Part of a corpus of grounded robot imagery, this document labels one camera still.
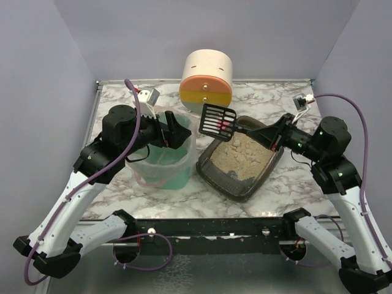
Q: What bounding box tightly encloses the dark litter box tray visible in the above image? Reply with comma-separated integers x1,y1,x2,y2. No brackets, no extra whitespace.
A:
196,132,284,202

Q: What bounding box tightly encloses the black slotted litter scoop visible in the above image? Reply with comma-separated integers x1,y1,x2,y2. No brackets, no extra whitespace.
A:
198,104,251,142

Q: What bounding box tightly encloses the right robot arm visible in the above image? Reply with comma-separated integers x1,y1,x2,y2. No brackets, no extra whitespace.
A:
246,113,391,293

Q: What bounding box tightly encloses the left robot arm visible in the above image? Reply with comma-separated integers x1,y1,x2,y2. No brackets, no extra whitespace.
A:
13,105,192,279

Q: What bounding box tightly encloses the round three-drawer storage box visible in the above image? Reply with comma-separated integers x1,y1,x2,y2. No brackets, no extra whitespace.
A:
179,49,233,114

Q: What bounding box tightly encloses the green bucket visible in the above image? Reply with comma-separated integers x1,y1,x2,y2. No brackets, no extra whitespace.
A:
134,112,194,190

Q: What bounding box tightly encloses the clear plastic bag liner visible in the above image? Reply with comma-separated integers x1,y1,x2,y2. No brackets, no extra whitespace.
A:
127,105,200,188

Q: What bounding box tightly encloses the small pink object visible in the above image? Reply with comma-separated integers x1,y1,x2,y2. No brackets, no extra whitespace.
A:
218,121,227,130

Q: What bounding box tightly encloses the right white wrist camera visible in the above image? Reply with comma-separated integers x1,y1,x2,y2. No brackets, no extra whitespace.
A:
293,93,315,124

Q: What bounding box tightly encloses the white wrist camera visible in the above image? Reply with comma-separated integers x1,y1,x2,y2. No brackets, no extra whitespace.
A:
293,93,315,124
137,88,160,119

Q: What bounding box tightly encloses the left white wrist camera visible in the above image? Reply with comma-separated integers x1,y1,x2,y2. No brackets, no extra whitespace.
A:
137,88,160,119

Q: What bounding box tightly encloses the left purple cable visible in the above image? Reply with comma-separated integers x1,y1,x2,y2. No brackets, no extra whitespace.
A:
23,78,143,285

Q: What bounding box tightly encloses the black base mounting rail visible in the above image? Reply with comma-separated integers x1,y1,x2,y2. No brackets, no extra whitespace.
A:
115,217,300,255

